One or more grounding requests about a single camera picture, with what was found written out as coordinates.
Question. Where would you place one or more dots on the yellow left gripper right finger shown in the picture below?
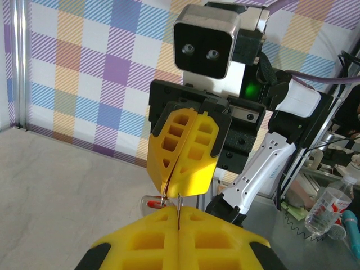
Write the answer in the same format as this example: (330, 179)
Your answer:
(219, 244)

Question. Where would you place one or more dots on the green sticky note pad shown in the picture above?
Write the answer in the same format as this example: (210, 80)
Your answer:
(295, 212)

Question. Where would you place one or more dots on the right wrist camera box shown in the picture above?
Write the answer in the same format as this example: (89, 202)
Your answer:
(202, 42)

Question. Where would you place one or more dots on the white right camera bracket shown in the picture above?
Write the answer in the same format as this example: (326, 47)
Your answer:
(233, 78)

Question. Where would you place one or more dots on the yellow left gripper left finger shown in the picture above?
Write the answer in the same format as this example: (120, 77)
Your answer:
(140, 244)

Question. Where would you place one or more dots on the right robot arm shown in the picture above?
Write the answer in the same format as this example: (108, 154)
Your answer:
(264, 168)

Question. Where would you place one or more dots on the teal handheld device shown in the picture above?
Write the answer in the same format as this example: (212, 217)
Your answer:
(351, 227)

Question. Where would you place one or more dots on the pinkish rounded object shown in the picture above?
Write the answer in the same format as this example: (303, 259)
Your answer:
(303, 194)

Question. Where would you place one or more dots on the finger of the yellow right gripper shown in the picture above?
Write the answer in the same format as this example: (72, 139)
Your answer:
(157, 163)
(197, 174)

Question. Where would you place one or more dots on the aluminium frame post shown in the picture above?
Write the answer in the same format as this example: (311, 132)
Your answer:
(21, 64)

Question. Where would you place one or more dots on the grey mesh microphone head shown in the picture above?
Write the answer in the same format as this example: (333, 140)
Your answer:
(337, 232)

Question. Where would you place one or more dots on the clear plastic water bottle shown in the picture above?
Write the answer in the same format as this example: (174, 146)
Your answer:
(329, 208)

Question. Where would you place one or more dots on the person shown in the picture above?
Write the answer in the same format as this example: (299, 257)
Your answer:
(347, 112)

